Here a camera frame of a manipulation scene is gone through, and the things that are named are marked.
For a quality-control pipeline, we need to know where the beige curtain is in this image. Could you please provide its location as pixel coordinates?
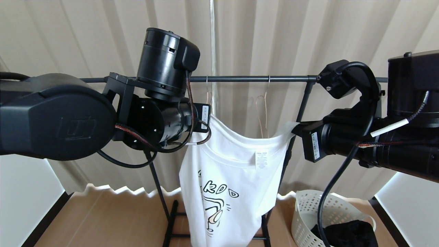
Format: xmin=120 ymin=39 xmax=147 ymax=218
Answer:
xmin=0 ymin=0 xmax=439 ymax=201

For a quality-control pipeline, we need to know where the black clothes rack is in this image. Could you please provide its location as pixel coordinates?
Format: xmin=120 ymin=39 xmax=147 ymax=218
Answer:
xmin=80 ymin=75 xmax=389 ymax=247

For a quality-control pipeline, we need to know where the white laundry basket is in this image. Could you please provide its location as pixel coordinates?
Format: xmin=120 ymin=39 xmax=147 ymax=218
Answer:
xmin=291 ymin=189 xmax=377 ymax=247

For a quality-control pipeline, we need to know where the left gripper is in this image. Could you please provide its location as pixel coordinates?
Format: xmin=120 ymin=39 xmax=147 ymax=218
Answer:
xmin=123 ymin=95 xmax=212 ymax=152

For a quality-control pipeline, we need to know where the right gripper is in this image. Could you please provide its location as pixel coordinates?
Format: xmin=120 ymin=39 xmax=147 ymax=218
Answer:
xmin=292 ymin=109 xmax=439 ymax=182

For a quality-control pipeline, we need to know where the pink clothes hanger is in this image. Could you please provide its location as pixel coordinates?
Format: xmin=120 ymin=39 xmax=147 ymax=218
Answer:
xmin=255 ymin=75 xmax=272 ymax=140
xmin=205 ymin=75 xmax=214 ymax=117

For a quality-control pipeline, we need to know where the black garment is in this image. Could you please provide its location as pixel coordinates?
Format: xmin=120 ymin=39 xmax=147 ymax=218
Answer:
xmin=310 ymin=219 xmax=378 ymax=247

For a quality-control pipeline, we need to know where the white printed t-shirt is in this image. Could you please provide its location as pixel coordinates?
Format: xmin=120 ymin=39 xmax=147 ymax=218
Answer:
xmin=179 ymin=115 xmax=300 ymax=247

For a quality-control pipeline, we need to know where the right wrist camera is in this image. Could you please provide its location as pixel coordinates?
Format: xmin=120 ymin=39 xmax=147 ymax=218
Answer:
xmin=317 ymin=60 xmax=384 ymax=117

